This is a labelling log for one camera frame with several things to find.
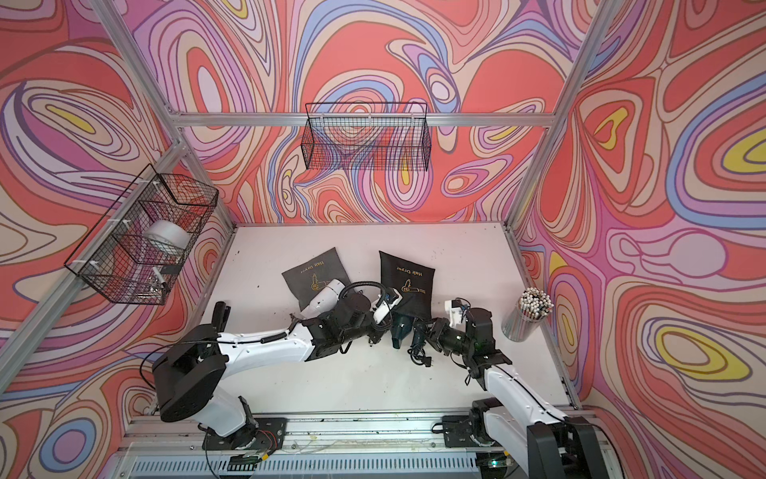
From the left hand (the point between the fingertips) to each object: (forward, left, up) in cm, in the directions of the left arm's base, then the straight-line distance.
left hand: (398, 315), depth 81 cm
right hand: (-4, -5, -4) cm, 8 cm away
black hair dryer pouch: (+12, -5, -3) cm, 14 cm away
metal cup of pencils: (-1, -35, -1) cm, 35 cm away
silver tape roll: (+12, +59, +19) cm, 63 cm away
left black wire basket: (+12, +70, +13) cm, 72 cm away
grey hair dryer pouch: (+21, +32, -13) cm, 41 cm away
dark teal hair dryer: (-3, -1, 0) cm, 3 cm away
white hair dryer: (+9, +23, -6) cm, 25 cm away
